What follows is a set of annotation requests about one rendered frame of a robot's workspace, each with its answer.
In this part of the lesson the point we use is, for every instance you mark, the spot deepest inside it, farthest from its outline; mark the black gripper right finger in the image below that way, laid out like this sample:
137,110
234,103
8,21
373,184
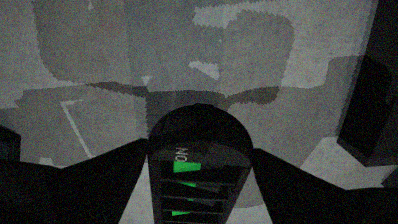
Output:
293,196

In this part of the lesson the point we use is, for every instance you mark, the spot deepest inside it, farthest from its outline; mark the dark grey controller unit with green rocker switches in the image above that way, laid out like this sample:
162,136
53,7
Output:
199,158

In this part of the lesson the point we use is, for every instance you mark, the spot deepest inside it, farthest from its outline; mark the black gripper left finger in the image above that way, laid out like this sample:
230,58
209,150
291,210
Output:
94,191

